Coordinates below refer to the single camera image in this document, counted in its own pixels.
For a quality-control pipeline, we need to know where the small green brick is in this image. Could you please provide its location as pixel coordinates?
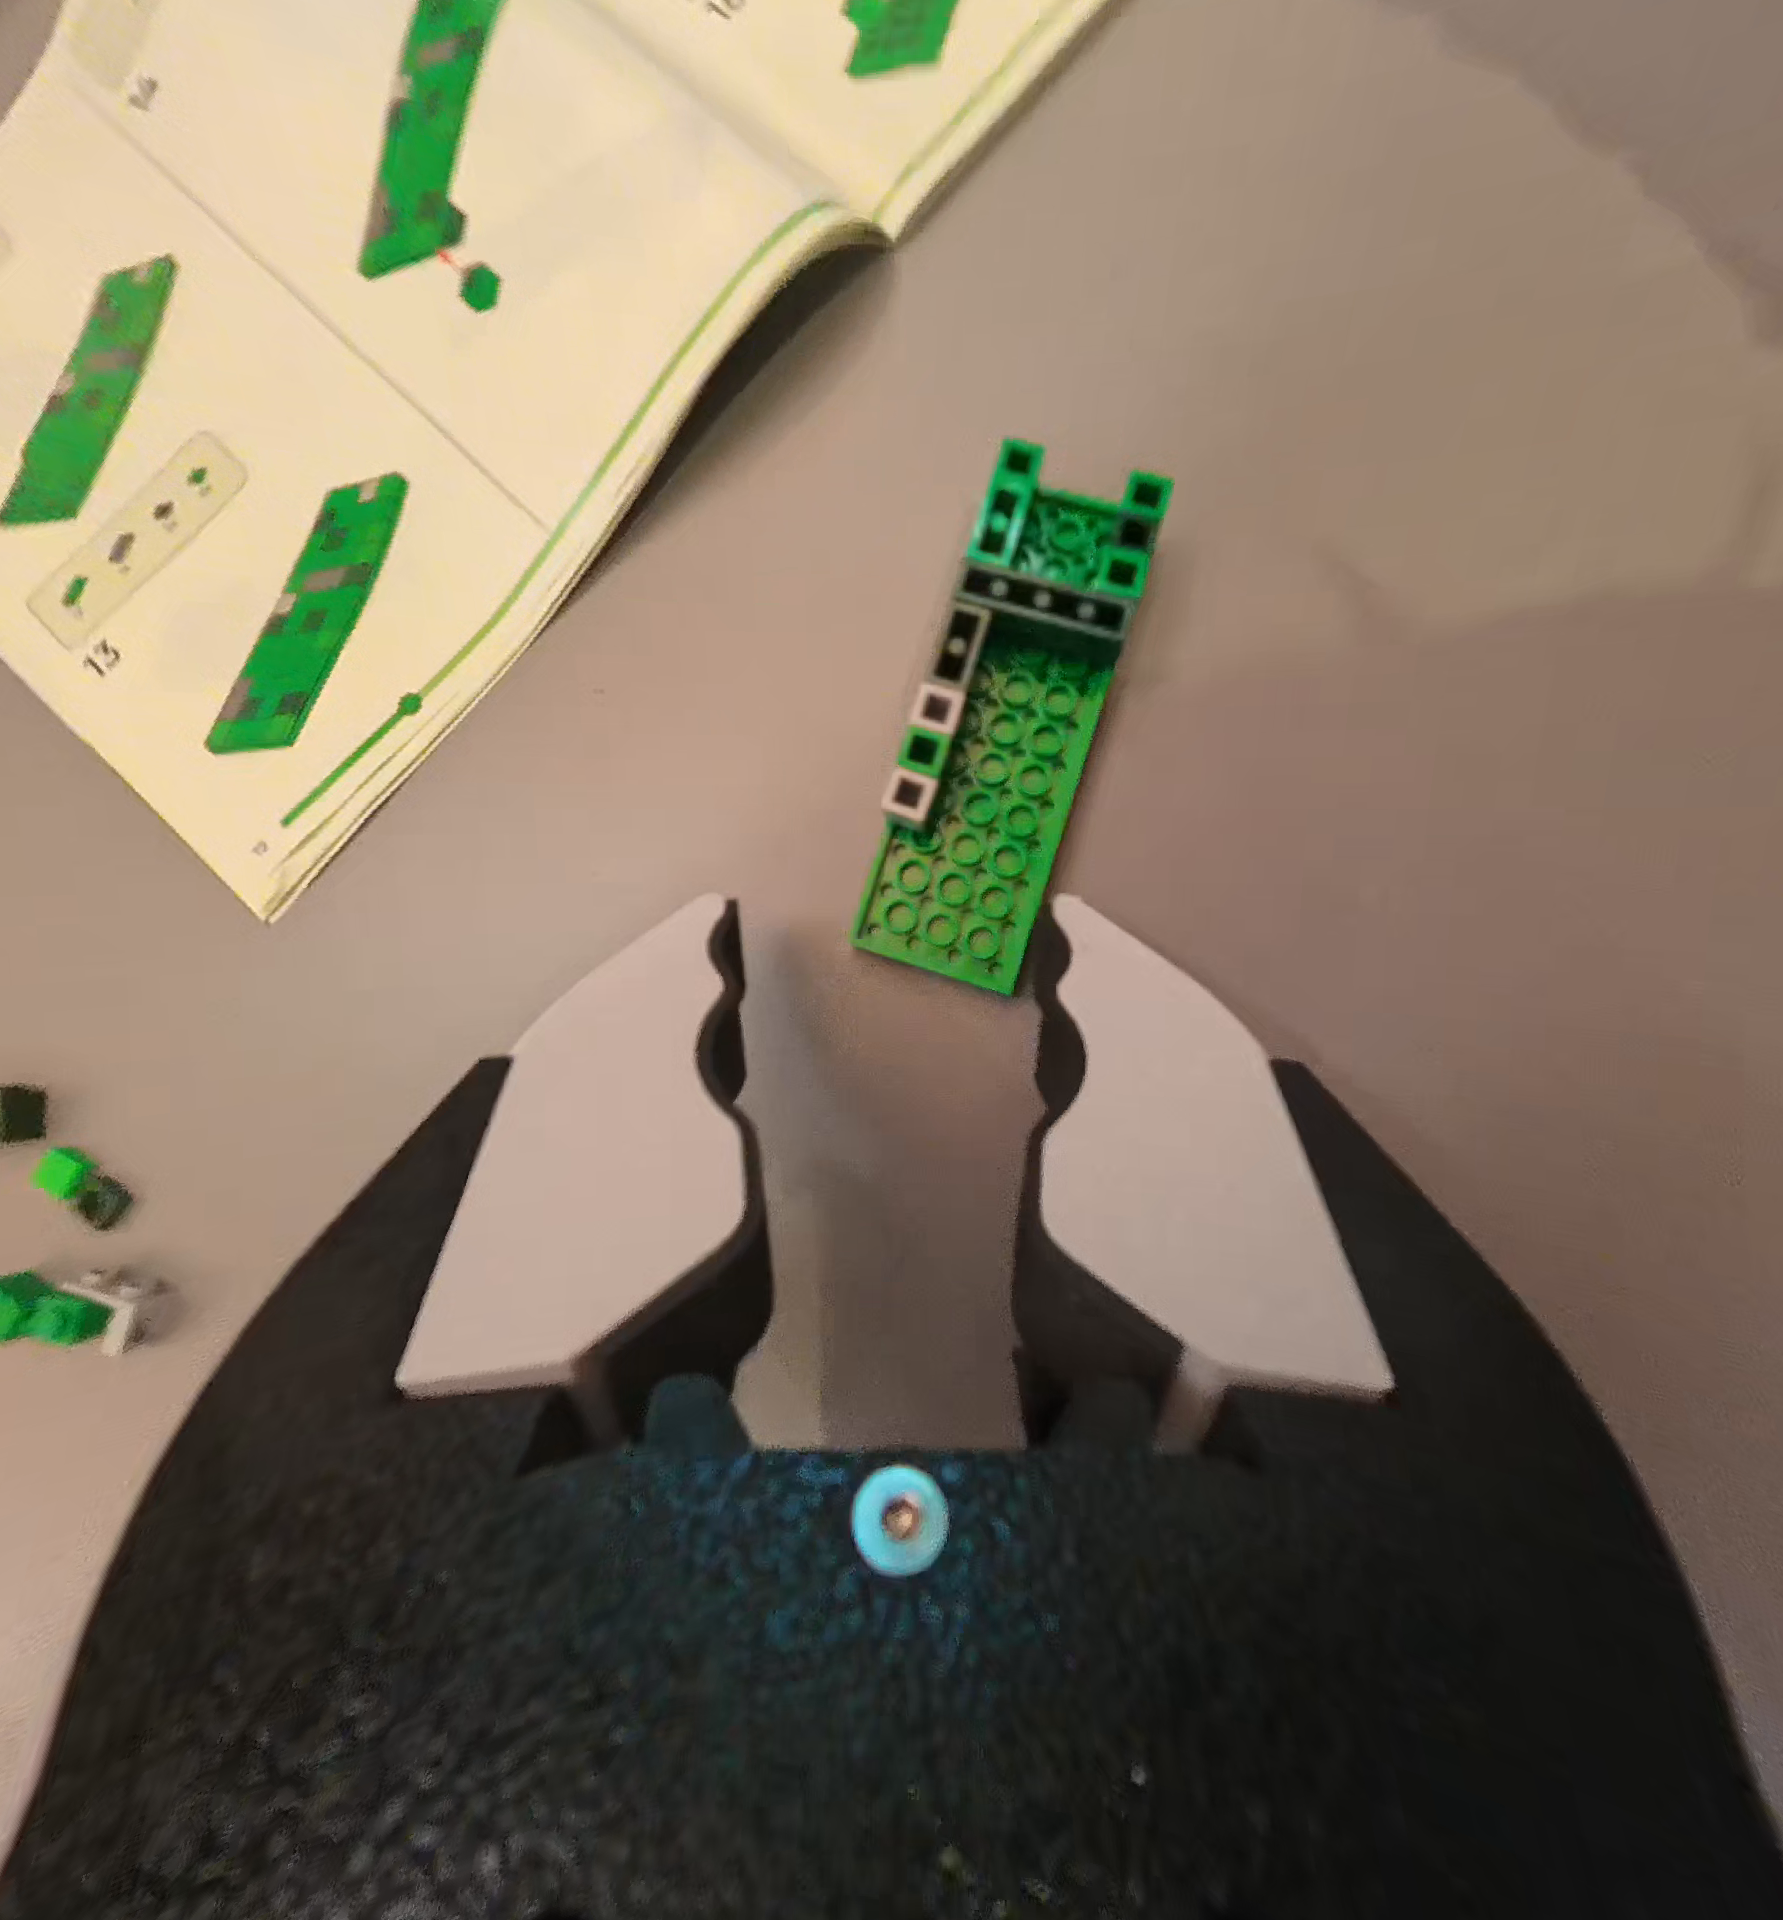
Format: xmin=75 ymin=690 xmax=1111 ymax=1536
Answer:
xmin=29 ymin=1145 xmax=137 ymax=1233

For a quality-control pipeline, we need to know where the light grey brick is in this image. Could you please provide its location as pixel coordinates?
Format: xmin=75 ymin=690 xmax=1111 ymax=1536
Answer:
xmin=65 ymin=1265 xmax=173 ymax=1358

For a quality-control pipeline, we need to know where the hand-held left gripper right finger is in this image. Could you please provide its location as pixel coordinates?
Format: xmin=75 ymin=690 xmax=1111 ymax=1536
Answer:
xmin=1011 ymin=892 xmax=1397 ymax=1457

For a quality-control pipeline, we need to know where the green double brick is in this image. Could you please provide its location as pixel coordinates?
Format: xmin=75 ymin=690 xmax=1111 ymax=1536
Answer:
xmin=0 ymin=1269 xmax=107 ymax=1352

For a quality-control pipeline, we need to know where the grey desk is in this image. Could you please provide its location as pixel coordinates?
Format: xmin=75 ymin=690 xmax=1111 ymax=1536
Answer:
xmin=0 ymin=0 xmax=1783 ymax=1920

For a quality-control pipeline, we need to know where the green brick plate assembly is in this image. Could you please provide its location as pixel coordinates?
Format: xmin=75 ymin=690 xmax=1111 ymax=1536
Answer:
xmin=849 ymin=434 xmax=1175 ymax=999

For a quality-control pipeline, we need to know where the brick instruction booklet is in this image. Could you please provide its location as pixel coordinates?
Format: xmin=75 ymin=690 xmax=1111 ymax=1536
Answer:
xmin=0 ymin=0 xmax=1117 ymax=923

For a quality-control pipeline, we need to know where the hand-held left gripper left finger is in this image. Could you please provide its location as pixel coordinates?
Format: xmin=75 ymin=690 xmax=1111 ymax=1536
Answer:
xmin=393 ymin=892 xmax=775 ymax=1457

